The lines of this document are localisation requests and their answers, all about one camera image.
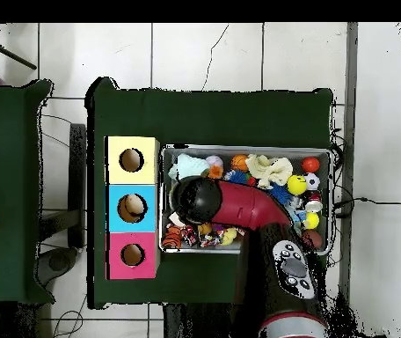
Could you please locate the dark gray round base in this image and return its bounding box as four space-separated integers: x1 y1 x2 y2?
38 247 78 286

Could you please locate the small soccer ball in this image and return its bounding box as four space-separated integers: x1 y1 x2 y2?
303 172 321 191

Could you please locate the wooden box with three holes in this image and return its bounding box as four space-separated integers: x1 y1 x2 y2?
105 136 161 281

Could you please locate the small orange basketball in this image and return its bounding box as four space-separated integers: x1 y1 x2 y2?
230 153 250 173

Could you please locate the tiger plush toy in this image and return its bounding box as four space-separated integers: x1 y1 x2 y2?
161 224 184 250

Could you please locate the black metal stand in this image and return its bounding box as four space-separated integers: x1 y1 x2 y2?
38 122 87 249

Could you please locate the cream waffle cloth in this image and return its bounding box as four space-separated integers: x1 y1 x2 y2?
244 153 294 191

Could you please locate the dark green table cloth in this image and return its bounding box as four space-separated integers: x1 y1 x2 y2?
85 77 334 311
0 79 55 305

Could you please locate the yellow smiley ball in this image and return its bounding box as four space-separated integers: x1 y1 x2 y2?
286 173 308 196

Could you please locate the black floor cable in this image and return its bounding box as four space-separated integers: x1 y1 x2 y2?
333 196 401 209

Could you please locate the black tripod leg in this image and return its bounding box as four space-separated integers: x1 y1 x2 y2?
0 23 38 70

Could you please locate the small brown football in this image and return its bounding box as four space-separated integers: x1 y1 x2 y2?
302 229 324 249

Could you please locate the light blue knitted cloth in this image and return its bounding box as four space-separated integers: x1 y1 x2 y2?
167 152 211 180

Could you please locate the plain orange ball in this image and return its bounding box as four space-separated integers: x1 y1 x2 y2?
301 156 321 174

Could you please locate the shallow silver mesh bin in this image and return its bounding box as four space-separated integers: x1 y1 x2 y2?
158 143 335 256

